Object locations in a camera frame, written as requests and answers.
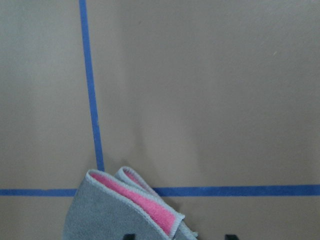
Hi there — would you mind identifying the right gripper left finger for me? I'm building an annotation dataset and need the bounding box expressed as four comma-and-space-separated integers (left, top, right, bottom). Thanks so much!
123, 233, 136, 240

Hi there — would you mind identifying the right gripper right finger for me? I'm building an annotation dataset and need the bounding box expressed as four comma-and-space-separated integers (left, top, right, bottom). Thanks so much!
224, 234, 238, 240

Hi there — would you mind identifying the pink and grey towel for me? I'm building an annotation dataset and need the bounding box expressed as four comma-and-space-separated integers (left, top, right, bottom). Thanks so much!
62, 166, 198, 240

